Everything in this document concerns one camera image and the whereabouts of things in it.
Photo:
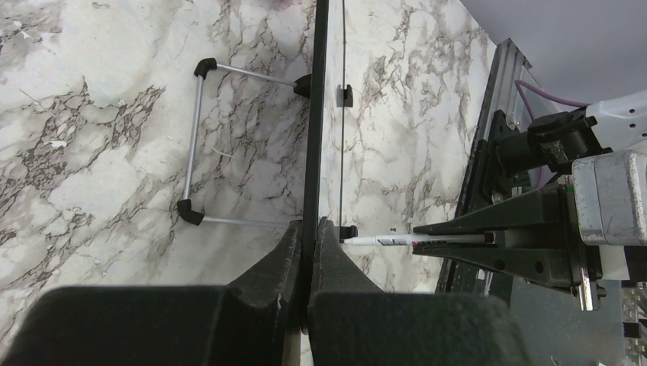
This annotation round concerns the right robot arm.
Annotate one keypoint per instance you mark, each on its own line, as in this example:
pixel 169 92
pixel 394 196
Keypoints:
pixel 556 141

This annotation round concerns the black framed whiteboard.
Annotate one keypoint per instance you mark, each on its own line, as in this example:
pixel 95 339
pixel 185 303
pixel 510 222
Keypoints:
pixel 326 93

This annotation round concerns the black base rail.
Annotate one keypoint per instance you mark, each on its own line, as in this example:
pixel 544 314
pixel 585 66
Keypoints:
pixel 475 202

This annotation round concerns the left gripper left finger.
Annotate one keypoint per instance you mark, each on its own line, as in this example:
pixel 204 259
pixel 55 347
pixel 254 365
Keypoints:
pixel 250 321

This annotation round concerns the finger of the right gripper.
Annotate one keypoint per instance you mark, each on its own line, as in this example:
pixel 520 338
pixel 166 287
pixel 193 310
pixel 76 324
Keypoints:
pixel 546 267
pixel 543 208

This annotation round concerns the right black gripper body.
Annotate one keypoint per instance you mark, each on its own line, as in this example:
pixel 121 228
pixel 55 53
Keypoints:
pixel 585 286

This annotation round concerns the white red marker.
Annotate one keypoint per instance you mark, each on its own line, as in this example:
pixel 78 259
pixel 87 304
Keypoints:
pixel 420 239

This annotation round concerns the aluminium right side rail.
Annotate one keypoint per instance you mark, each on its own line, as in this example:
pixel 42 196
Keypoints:
pixel 509 64

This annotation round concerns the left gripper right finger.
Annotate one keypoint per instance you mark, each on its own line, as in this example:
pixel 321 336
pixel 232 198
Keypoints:
pixel 351 321

